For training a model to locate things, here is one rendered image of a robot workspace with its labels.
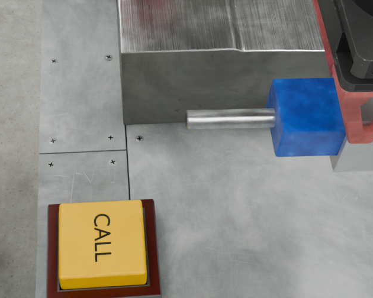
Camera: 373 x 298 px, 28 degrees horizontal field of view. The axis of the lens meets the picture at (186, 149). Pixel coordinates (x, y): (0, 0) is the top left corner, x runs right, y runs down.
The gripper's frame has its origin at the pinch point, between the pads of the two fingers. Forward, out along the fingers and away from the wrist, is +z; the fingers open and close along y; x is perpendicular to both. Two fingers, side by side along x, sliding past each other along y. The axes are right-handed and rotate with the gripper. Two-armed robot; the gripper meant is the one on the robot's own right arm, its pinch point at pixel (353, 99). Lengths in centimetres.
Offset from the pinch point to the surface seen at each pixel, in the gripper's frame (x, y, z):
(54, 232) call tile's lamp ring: 19.1, -1.0, 13.4
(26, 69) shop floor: 33, 88, 95
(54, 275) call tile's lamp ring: 19.0, -4.4, 13.5
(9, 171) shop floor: 35, 60, 95
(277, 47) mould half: 1.9, 10.5, 6.4
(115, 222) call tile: 14.7, -1.3, 11.7
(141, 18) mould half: 12.2, 13.6, 6.2
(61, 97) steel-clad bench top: 18.9, 13.4, 15.4
